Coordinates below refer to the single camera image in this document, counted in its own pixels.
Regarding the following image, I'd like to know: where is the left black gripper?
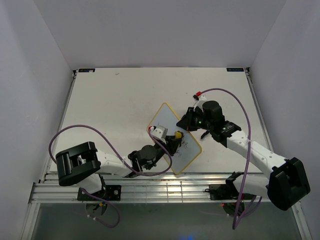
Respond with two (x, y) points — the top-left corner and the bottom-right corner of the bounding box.
(145, 136), (182, 171)

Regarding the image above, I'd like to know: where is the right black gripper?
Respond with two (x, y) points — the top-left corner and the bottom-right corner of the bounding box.
(175, 107), (213, 132)

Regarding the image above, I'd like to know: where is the yellow whiteboard eraser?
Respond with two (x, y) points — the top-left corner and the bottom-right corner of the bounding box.
(174, 131), (184, 139)

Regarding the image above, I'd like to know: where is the black whiteboard foot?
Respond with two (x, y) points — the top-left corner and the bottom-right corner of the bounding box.
(200, 130), (211, 140)

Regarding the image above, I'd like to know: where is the yellow-framed small whiteboard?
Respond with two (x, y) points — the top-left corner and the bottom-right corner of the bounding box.
(149, 102), (202, 175)

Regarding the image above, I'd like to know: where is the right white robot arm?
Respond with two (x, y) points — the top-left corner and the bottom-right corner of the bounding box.
(176, 100), (311, 211)

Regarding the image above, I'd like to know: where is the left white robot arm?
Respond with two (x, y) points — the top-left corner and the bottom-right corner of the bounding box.
(55, 131), (184, 200)

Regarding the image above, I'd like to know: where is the blue corner label right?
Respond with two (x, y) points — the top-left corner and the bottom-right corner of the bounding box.
(226, 67), (245, 72)

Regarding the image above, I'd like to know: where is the blue corner label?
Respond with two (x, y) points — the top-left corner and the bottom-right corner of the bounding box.
(78, 68), (96, 73)
(226, 67), (245, 72)

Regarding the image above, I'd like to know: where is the blue corner label left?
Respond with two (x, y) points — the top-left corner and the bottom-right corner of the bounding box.
(78, 68), (96, 73)

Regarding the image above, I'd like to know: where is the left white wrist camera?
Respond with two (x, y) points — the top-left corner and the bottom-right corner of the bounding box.
(148, 125), (168, 142)

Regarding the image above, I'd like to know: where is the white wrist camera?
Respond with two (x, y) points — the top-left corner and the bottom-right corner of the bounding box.
(148, 125), (168, 142)
(192, 91), (207, 110)

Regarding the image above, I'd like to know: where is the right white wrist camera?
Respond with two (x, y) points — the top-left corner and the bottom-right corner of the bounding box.
(192, 91), (207, 110)

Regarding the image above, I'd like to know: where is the aluminium rail frame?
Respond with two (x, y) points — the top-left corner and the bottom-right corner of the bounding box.
(28, 172), (300, 205)

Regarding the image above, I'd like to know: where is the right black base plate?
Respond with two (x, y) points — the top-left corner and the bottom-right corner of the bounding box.
(204, 184), (239, 201)

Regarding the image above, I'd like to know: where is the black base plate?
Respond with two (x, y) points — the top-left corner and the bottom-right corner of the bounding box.
(76, 185), (122, 201)
(204, 184), (239, 201)

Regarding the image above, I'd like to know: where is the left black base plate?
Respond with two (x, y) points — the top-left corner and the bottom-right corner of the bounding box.
(76, 185), (122, 201)

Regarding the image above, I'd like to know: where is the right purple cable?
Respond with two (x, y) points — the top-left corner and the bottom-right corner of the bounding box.
(199, 87), (263, 230)

